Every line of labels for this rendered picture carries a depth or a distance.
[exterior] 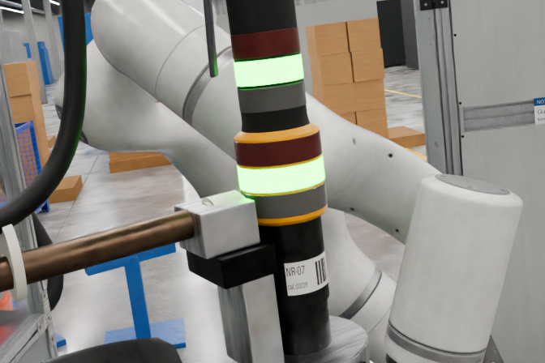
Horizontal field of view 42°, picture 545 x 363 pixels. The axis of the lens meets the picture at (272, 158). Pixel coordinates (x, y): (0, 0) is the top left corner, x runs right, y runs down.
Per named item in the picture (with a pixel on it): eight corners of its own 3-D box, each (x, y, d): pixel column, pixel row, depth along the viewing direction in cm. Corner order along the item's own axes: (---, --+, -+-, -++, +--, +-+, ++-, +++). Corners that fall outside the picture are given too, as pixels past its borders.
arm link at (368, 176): (242, 117, 78) (474, 295, 71) (169, 127, 63) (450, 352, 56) (285, 49, 75) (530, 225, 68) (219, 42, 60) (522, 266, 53)
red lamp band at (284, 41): (255, 59, 33) (251, 32, 32) (221, 61, 35) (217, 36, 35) (314, 50, 34) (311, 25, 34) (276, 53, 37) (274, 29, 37)
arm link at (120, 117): (332, 234, 113) (266, 314, 110) (282, 203, 121) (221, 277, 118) (166, 13, 78) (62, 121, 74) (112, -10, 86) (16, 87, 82)
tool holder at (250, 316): (250, 429, 32) (221, 222, 30) (183, 375, 38) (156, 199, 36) (398, 361, 37) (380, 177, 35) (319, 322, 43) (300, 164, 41)
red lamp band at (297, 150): (265, 171, 33) (262, 145, 33) (221, 162, 37) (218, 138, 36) (340, 152, 35) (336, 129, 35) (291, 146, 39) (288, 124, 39)
